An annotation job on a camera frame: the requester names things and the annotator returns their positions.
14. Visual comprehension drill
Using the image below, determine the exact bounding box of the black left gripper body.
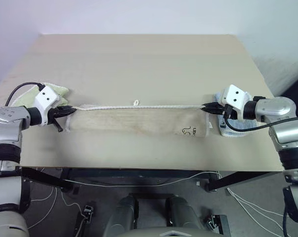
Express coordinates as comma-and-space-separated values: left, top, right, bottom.
48, 106, 65, 133

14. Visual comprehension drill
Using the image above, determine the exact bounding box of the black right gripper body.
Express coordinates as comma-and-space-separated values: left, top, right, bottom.
214, 102, 233, 119

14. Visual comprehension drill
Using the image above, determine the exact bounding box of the beige towel with white trim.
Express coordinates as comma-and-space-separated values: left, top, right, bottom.
66, 99, 213, 138

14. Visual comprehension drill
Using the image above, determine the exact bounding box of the folded light blue towel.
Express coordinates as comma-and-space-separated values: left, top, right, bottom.
212, 90, 259, 138

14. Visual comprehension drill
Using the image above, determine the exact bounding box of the folded light green towel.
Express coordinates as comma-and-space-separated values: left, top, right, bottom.
11, 83, 70, 109

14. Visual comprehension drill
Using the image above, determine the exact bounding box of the black floor stand foot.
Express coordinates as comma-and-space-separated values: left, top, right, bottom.
205, 213, 230, 236
73, 204, 95, 237

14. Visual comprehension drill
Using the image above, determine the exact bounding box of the dark grey right robot leg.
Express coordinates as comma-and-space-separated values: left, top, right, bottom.
165, 194, 210, 237

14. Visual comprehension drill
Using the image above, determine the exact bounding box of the dark grey robot leg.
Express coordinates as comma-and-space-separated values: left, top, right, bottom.
165, 194, 210, 237
103, 196, 140, 237

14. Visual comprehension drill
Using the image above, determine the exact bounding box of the dark grey left robot leg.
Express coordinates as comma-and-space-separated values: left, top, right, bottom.
103, 196, 140, 237

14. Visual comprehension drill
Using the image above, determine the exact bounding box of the grey robot torso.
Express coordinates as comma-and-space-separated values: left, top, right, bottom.
120, 227, 225, 237

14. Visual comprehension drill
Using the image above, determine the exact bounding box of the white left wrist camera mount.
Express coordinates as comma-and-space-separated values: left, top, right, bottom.
34, 85, 62, 128

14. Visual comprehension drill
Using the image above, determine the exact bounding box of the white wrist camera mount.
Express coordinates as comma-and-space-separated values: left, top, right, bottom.
219, 84, 254, 121
34, 85, 62, 128

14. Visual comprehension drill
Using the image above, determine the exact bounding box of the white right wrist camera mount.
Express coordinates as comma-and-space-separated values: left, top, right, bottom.
219, 84, 254, 121

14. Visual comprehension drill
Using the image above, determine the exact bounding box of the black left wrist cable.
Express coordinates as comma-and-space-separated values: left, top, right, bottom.
4, 82, 46, 106

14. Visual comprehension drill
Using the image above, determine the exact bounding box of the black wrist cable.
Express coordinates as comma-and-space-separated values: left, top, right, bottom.
4, 82, 46, 106
222, 105, 298, 131

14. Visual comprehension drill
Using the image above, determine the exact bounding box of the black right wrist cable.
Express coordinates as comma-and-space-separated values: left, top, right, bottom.
222, 105, 298, 131

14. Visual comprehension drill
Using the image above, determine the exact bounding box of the long white floor cable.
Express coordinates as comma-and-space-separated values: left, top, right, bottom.
37, 167, 223, 189

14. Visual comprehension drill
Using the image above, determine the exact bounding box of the black table frame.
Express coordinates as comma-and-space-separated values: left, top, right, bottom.
20, 167, 281, 194

